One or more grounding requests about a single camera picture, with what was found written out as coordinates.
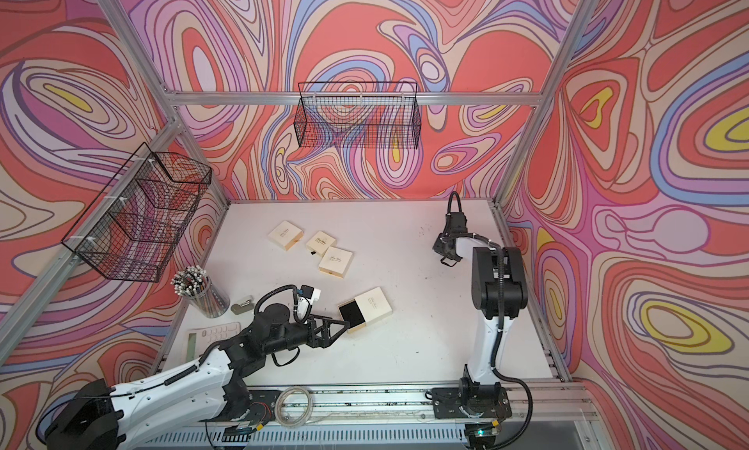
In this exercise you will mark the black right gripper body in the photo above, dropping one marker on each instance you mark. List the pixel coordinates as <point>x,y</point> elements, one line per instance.
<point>441,247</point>

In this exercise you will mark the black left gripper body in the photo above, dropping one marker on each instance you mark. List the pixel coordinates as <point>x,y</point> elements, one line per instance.
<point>295,337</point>

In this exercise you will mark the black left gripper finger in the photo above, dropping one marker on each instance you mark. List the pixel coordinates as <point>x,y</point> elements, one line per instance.
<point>326,339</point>
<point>330,325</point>

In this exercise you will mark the cream drawer jewelry box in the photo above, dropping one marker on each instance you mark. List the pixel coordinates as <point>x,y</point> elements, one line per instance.
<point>365,309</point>

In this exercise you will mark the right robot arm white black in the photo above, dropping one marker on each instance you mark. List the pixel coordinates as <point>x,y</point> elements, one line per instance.
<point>499,293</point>

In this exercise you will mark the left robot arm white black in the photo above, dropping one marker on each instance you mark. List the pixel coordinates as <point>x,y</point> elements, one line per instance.
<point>210,388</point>

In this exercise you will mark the cream jewelry box near stack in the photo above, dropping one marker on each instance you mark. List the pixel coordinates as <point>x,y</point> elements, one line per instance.
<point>335,262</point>

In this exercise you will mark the small cream jewelry box middle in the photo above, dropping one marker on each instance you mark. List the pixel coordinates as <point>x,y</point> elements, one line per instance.
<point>319,243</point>

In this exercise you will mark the cream jewelry box far left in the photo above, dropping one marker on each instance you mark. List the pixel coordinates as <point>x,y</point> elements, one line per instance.
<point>286,235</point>

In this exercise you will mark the white desk calculator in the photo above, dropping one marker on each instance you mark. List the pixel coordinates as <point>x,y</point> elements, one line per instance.
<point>200,339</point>

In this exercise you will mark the clear cup of pens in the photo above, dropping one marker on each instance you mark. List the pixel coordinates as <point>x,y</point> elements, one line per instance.
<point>194,284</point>

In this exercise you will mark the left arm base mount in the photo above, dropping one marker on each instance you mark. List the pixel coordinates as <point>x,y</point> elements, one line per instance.
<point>248,415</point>

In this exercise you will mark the black wire basket back wall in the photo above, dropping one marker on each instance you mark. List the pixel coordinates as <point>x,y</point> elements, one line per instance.
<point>358,115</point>

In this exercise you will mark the black wire basket wall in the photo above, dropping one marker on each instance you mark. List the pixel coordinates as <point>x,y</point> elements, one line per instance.
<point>358,115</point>
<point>143,219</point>

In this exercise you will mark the black wire basket left wall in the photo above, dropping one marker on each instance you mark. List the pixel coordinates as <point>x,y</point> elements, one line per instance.
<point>143,219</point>

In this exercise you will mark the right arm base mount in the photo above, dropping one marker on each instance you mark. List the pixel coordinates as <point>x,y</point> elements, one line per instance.
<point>473,401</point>

